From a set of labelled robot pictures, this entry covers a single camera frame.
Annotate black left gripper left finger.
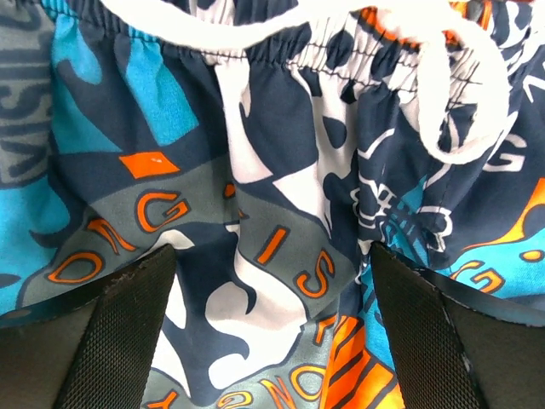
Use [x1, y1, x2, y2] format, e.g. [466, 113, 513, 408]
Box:
[1, 245, 175, 409]

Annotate colourful patterned shorts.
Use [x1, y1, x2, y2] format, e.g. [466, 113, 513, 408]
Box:
[1, 1, 544, 408]

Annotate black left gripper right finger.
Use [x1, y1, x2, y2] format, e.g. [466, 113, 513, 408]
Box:
[370, 242, 544, 409]

